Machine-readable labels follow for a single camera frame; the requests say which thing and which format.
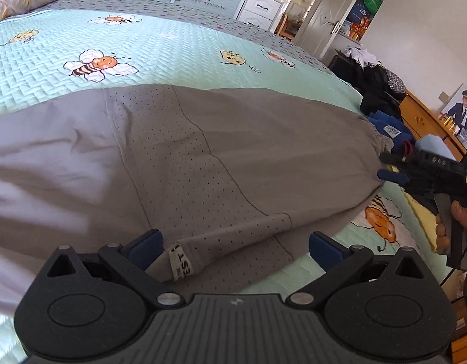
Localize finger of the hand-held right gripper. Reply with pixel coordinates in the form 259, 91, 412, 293
379, 152, 420, 168
376, 168, 410, 189

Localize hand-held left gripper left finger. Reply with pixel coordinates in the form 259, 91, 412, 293
38, 229, 185, 309

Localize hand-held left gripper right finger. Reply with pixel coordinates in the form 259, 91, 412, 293
284, 231, 433, 309

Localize grey pants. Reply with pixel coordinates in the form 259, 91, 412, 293
0, 83, 394, 317

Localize pile of dark clothes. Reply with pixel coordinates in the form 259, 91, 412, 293
328, 45, 408, 118

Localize person's right hand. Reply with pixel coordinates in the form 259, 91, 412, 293
435, 202, 467, 254

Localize light blue folded cloth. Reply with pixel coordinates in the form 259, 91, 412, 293
415, 134, 457, 160

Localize blue garment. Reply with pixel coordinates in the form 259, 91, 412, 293
368, 110, 416, 156

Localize wooden dresser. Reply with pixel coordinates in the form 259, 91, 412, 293
402, 87, 467, 156

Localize yellow cloth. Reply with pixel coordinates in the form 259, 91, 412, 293
408, 197, 439, 251

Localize framed uniform portrait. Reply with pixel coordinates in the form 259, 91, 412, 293
443, 83, 467, 147

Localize white cloth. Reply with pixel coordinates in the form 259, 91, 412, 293
345, 45, 380, 67

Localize red snack packets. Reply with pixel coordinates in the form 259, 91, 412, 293
349, 17, 370, 42

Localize blue bag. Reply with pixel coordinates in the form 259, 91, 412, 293
349, 2, 370, 23

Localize sliding-door wardrobe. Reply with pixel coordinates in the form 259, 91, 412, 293
292, 0, 395, 57

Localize wooden chair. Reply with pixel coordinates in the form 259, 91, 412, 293
275, 13, 295, 40

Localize bee print quilted bedspread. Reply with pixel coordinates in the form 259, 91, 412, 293
0, 0, 452, 364

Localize white drawer unit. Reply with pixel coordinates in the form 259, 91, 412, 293
235, 0, 285, 31

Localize black cable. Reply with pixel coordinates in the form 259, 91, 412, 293
442, 235, 467, 285

